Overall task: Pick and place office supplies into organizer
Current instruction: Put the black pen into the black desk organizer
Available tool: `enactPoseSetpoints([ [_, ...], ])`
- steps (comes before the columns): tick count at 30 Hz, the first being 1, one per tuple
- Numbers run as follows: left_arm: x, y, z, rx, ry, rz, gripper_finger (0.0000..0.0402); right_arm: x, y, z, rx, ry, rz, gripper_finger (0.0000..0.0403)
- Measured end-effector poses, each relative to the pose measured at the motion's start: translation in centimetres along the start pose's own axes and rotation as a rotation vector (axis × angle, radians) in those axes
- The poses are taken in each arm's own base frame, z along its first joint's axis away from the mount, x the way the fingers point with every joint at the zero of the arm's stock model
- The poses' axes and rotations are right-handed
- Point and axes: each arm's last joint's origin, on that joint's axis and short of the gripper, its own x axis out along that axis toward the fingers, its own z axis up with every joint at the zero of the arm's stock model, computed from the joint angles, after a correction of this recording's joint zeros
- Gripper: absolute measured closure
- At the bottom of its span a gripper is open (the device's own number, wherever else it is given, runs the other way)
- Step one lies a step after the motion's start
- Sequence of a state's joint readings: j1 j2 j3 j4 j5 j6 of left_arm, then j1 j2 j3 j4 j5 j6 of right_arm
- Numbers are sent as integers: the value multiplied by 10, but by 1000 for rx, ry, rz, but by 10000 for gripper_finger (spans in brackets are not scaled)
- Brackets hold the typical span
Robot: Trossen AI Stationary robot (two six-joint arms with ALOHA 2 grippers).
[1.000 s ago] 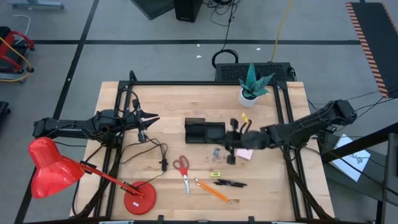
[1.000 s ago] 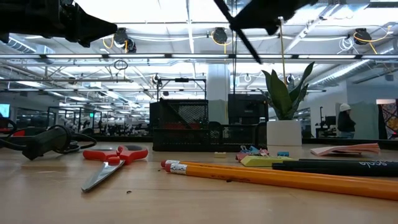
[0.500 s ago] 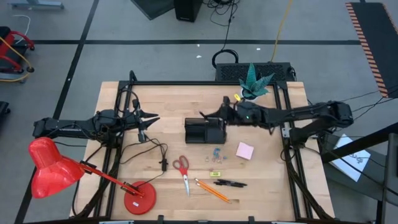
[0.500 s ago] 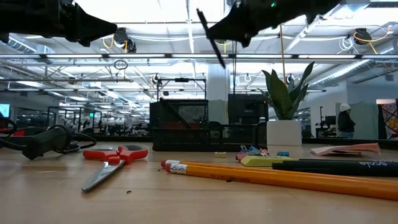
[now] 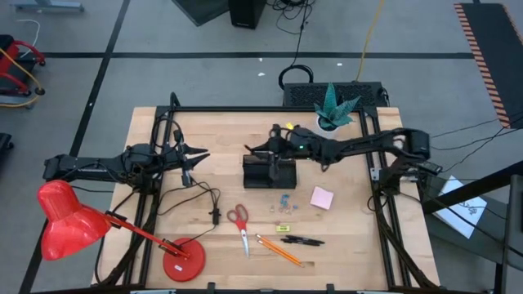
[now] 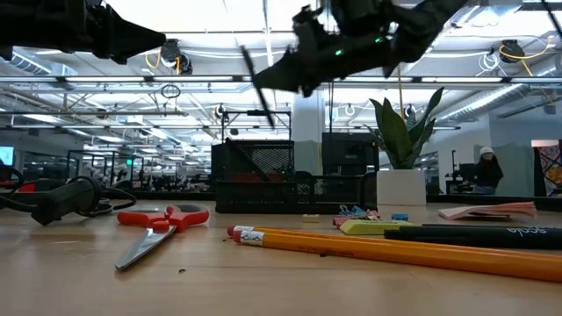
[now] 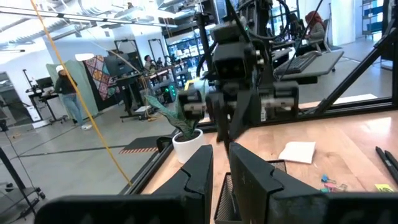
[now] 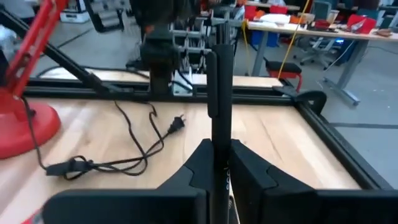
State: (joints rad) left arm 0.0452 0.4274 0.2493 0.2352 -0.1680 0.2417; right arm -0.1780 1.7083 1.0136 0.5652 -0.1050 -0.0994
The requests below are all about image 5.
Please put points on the black aluminium table frame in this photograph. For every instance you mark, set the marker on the black aluminium table frame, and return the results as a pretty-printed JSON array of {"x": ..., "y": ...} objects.
[{"x": 265, "y": 109}]

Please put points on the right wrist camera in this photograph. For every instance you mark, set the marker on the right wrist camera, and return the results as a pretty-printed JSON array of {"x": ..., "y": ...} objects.
[{"x": 275, "y": 132}]

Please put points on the red desk lamp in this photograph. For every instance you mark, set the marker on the red desk lamp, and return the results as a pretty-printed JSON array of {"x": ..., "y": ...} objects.
[{"x": 69, "y": 220}]

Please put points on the black mesh desk organizer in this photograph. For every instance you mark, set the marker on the black mesh desk organizer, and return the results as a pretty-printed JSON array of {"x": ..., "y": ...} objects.
[{"x": 255, "y": 175}]

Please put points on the black mat orange striped edge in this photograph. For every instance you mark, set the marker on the black mat orange striped edge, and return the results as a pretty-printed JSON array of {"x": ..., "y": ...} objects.
[{"x": 490, "y": 49}]

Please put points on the small yellow-green eraser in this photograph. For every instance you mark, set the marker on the small yellow-green eraser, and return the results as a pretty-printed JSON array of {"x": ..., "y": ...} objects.
[{"x": 282, "y": 228}]

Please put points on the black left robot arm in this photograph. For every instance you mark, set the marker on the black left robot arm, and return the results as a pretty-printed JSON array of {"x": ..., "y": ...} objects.
[{"x": 90, "y": 163}]

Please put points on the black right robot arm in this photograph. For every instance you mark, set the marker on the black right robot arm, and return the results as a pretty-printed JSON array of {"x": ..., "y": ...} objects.
[{"x": 367, "y": 145}]

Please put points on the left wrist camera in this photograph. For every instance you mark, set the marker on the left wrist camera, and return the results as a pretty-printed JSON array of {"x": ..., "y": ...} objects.
[{"x": 177, "y": 136}]

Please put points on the white paper sheet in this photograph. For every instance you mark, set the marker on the white paper sheet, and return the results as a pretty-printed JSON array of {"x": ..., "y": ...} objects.
[{"x": 457, "y": 212}]

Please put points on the red cart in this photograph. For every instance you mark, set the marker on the red cart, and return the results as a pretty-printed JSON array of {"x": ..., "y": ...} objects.
[{"x": 8, "y": 61}]

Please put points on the perforated black computer case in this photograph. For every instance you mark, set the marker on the perforated black computer case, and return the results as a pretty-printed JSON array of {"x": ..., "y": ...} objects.
[{"x": 302, "y": 94}]

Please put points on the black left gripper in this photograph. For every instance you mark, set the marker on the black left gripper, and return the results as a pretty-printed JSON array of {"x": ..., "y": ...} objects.
[{"x": 175, "y": 157}]

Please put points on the grey metal table foot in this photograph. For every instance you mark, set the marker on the grey metal table foot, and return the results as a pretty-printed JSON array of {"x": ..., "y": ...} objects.
[{"x": 49, "y": 6}]

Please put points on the black pen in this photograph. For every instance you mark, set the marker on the black pen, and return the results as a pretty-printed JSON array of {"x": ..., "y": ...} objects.
[
  {"x": 306, "y": 239},
  {"x": 300, "y": 242}
]

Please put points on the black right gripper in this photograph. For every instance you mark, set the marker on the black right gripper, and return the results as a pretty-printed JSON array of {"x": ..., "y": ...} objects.
[{"x": 292, "y": 147}]

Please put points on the black computer tower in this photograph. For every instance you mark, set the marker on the black computer tower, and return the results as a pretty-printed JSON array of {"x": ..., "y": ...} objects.
[{"x": 247, "y": 12}]

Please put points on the black beam structure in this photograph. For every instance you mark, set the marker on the black beam structure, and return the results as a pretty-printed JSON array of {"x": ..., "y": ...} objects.
[{"x": 515, "y": 228}]

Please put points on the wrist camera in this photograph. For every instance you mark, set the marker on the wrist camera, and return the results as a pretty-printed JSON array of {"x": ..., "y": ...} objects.
[
  {"x": 275, "y": 132},
  {"x": 177, "y": 136}
]

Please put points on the green plant in white pot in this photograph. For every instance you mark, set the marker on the green plant in white pot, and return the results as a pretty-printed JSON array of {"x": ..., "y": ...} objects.
[{"x": 333, "y": 112}]

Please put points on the dark grey case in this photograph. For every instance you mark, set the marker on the dark grey case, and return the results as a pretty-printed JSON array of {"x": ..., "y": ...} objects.
[{"x": 200, "y": 10}]

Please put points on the pink sticky note pad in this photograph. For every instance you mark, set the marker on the pink sticky note pad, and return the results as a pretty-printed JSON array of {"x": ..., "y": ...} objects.
[{"x": 321, "y": 198}]

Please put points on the black chair base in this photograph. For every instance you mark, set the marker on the black chair base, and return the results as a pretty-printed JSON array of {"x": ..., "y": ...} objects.
[{"x": 5, "y": 141}]

